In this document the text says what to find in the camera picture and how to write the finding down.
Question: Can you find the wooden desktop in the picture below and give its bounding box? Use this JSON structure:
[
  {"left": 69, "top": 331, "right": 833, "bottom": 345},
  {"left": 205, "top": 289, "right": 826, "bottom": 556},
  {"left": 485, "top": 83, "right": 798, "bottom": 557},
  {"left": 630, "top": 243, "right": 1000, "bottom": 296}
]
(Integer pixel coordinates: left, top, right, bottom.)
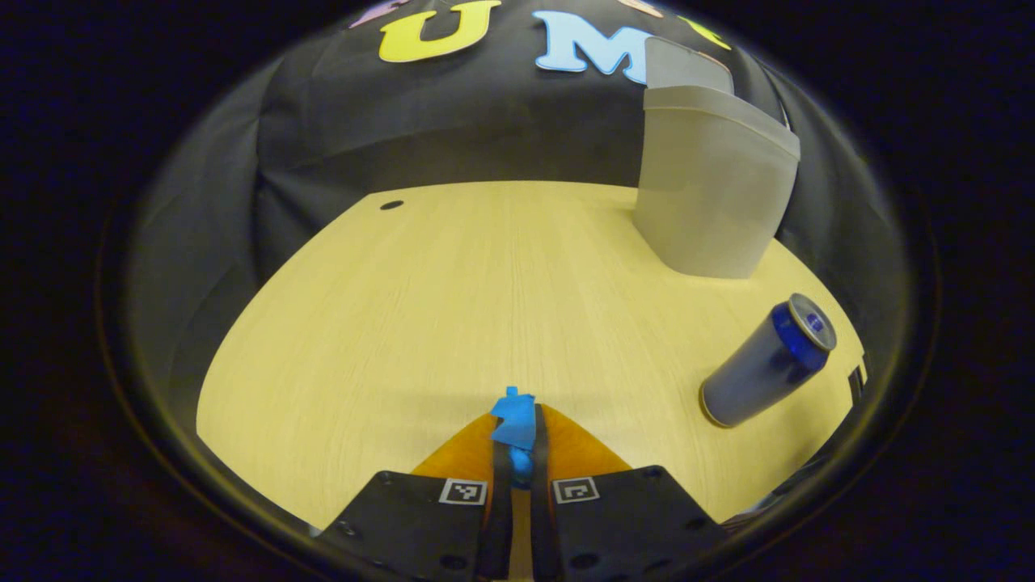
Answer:
[{"left": 196, "top": 179, "right": 868, "bottom": 579}]

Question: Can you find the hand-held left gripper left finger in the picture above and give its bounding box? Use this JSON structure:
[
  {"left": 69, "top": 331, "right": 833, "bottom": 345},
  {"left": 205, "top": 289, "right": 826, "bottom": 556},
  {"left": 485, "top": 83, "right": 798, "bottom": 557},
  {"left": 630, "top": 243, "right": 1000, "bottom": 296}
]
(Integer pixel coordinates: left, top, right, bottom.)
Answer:
[{"left": 315, "top": 412, "right": 514, "bottom": 582}]

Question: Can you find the white desktop garbage bin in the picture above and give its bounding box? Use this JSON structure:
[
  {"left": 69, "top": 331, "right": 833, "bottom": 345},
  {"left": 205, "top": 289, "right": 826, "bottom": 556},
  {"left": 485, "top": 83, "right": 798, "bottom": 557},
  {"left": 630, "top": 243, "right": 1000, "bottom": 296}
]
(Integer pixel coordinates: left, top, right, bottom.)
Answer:
[{"left": 632, "top": 36, "right": 801, "bottom": 280}]

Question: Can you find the black backdrop cloth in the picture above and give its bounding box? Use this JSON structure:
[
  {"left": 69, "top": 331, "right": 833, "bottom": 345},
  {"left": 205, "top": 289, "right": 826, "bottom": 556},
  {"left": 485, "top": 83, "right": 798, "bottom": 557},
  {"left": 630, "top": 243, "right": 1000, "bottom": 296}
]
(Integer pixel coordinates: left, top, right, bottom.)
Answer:
[{"left": 121, "top": 0, "right": 898, "bottom": 405}]

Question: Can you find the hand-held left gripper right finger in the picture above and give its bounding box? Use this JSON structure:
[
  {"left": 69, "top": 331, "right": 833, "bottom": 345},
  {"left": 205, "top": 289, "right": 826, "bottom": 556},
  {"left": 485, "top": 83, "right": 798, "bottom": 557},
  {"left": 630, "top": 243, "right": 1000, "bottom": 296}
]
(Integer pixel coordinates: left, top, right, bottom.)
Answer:
[{"left": 530, "top": 404, "right": 729, "bottom": 582}]

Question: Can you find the blue pop can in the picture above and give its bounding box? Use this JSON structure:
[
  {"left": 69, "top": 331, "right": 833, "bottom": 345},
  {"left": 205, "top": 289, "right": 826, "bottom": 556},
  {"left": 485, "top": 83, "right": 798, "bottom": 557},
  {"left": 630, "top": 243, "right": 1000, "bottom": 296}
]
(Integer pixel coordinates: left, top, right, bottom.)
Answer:
[{"left": 699, "top": 293, "right": 838, "bottom": 429}]

